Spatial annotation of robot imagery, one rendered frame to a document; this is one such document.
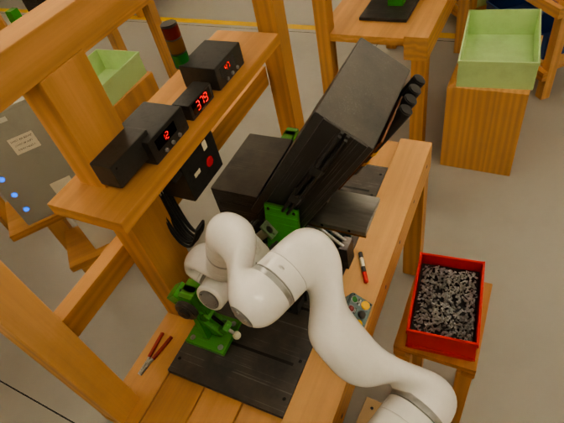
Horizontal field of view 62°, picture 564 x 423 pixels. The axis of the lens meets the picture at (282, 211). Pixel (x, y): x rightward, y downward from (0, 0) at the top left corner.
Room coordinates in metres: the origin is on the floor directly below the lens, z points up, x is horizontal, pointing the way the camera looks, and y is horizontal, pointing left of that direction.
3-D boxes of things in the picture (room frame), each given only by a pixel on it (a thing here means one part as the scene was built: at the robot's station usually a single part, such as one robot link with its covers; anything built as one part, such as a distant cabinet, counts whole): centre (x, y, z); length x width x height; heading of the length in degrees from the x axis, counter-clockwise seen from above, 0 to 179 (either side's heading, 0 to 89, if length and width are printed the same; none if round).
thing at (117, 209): (1.25, 0.22, 1.52); 0.90 x 0.25 x 0.04; 145
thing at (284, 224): (1.00, 0.00, 1.17); 0.13 x 0.12 x 0.20; 145
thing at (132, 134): (0.99, 0.35, 1.59); 0.15 x 0.07 x 0.07; 145
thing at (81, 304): (1.31, 0.31, 1.23); 1.30 x 0.05 x 0.09; 145
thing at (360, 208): (1.11, -0.12, 1.11); 0.39 x 0.16 x 0.03; 55
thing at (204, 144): (1.13, 0.24, 1.42); 0.17 x 0.12 x 0.15; 145
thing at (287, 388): (1.10, 0.00, 0.89); 1.10 x 0.42 x 0.02; 145
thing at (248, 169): (1.27, 0.06, 1.07); 0.30 x 0.18 x 0.34; 145
